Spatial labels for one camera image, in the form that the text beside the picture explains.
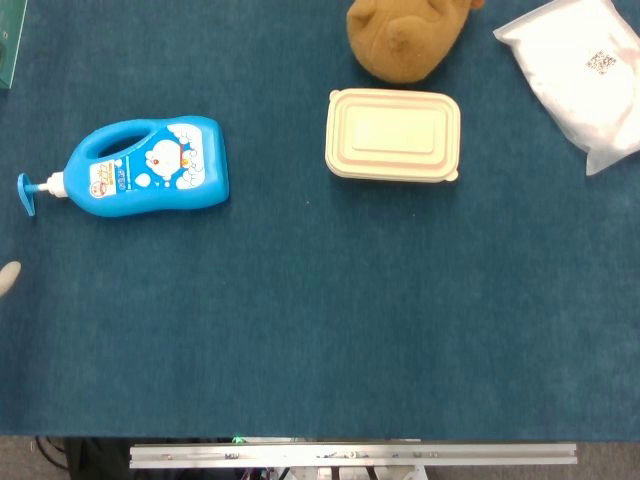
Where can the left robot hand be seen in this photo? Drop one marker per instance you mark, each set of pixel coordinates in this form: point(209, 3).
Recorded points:
point(7, 277)

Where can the blue pump detergent bottle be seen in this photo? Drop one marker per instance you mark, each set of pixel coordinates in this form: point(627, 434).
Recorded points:
point(150, 192)

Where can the blue felt table cloth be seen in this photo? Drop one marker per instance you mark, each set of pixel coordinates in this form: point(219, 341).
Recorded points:
point(310, 310)

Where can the cream lidded lunch box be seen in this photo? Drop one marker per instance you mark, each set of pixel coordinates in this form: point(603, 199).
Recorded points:
point(392, 132)

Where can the brown plush toy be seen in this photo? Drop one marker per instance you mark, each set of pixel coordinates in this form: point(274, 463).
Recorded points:
point(400, 45)

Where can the white plastic bag QR label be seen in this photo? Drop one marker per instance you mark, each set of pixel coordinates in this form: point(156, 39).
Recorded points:
point(575, 95)

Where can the aluminium profile rail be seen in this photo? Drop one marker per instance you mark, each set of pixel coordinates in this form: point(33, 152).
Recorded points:
point(350, 456)

